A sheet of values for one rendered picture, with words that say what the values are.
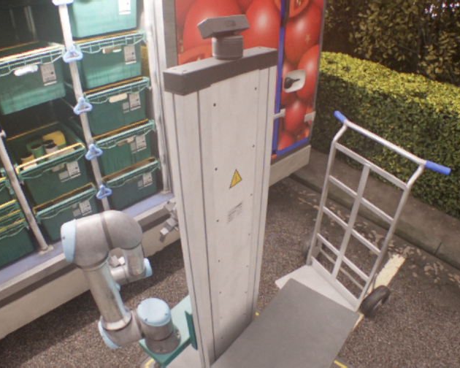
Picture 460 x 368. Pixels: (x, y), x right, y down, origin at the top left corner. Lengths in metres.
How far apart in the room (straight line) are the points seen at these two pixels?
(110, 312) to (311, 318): 0.75
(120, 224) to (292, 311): 0.75
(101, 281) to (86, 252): 0.13
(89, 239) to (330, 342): 0.91
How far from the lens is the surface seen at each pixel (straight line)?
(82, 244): 0.94
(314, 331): 1.29
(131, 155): 2.01
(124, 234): 0.95
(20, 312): 2.14
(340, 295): 2.49
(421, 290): 2.79
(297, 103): 2.73
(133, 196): 2.15
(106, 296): 1.08
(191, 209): 0.76
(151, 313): 1.19
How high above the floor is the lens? 1.93
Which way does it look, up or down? 35 degrees down
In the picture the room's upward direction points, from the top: straight up
